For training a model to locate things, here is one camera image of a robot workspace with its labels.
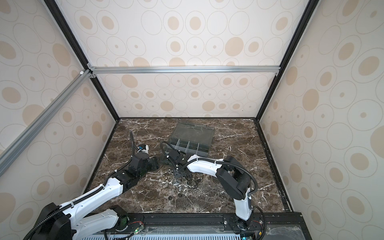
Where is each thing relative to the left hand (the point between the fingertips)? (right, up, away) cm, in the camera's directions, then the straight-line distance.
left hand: (160, 156), depth 83 cm
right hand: (+10, -10, +6) cm, 16 cm away
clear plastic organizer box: (+18, +9, +24) cm, 31 cm away
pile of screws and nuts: (+9, -17, +2) cm, 19 cm away
